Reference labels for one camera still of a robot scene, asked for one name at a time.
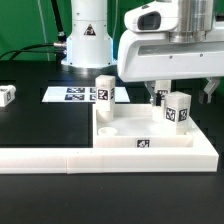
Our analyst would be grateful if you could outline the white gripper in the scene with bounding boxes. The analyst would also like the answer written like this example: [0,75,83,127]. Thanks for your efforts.
[117,28,224,106]

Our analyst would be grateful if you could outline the white L-shaped obstacle fence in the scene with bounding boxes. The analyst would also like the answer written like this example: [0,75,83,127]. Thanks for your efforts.
[0,120,219,174]

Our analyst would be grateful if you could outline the black cables at base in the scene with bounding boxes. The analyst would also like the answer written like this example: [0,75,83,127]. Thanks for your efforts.
[0,0,68,62]

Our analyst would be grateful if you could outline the white marker base sheet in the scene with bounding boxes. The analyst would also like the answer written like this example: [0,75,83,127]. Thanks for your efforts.
[41,86,131,104]

